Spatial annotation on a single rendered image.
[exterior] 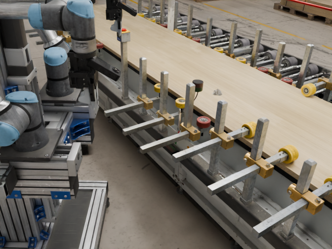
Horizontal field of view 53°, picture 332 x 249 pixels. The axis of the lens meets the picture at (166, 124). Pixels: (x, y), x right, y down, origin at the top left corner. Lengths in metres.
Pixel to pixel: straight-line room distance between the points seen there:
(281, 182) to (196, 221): 0.93
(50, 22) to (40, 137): 0.57
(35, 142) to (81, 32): 0.61
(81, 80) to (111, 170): 1.91
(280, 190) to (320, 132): 0.42
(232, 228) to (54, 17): 1.75
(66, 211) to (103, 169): 0.73
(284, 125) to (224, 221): 0.78
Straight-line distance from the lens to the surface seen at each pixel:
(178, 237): 2.45
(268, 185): 1.90
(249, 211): 1.71
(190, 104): 1.84
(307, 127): 2.06
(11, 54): 1.63
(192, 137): 1.87
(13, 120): 1.33
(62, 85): 1.89
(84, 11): 1.04
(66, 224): 2.30
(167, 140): 1.81
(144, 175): 2.90
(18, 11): 1.27
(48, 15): 1.08
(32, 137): 1.48
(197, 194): 2.51
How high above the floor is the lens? 1.89
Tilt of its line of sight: 32 degrees down
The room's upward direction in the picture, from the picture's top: 2 degrees clockwise
